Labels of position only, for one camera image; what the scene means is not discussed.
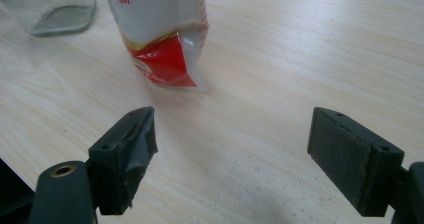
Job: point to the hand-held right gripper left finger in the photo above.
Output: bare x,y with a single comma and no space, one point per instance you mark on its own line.
116,164

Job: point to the glass jar with black lid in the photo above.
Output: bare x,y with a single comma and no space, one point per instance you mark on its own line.
60,14

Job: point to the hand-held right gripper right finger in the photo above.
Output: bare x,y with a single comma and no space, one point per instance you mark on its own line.
346,160

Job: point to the red and white sugar pouch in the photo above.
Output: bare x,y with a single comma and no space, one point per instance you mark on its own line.
160,17

